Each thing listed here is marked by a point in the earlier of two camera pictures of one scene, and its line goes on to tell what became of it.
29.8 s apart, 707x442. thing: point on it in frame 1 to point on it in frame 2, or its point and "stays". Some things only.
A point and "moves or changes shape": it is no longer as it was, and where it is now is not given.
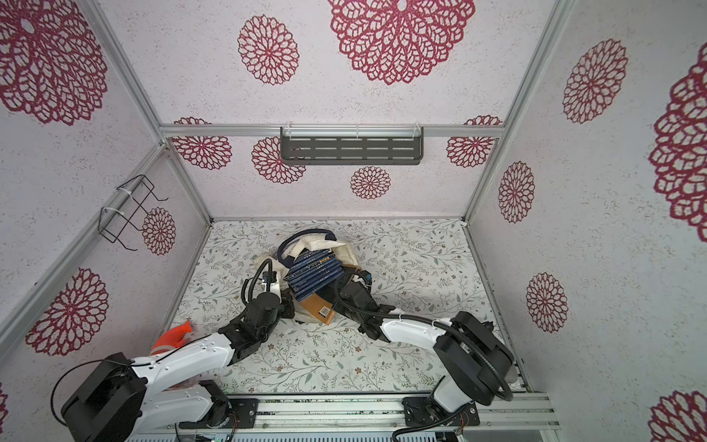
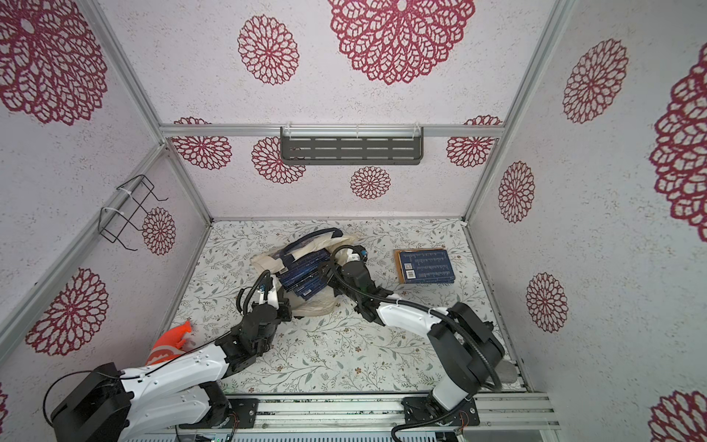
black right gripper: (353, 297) to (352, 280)
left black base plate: (230, 413) stays
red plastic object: (172, 339) stays
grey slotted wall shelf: (348, 145) stays
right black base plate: (423, 411) stays
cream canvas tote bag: (344, 252) moves or changes shape
